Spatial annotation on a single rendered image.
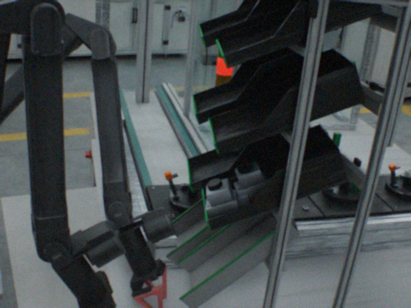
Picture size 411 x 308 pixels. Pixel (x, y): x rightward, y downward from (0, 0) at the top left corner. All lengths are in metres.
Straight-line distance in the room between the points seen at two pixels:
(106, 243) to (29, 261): 0.58
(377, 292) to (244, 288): 0.37
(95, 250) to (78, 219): 0.73
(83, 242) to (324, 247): 0.85
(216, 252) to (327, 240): 0.47
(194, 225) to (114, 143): 0.31
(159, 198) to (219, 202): 0.56
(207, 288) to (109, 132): 0.40
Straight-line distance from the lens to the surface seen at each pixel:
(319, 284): 1.47
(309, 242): 1.54
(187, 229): 1.32
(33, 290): 1.38
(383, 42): 6.84
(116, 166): 1.16
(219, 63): 1.58
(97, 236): 0.92
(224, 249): 1.18
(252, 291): 1.40
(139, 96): 2.49
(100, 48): 1.17
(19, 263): 1.48
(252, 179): 1.01
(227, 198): 1.00
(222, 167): 1.18
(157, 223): 1.16
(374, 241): 1.66
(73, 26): 1.21
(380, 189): 1.81
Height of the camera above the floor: 1.73
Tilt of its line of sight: 24 degrees down
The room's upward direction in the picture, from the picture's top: 5 degrees clockwise
